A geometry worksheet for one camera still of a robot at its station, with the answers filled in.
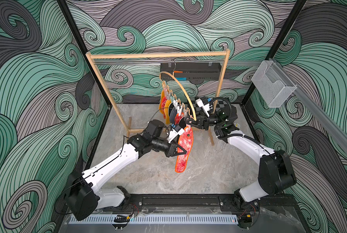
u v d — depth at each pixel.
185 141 0.66
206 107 0.62
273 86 0.78
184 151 0.66
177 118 0.77
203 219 0.70
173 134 0.63
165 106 0.87
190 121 0.65
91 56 0.58
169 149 0.60
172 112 0.81
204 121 0.63
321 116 0.59
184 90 0.62
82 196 0.37
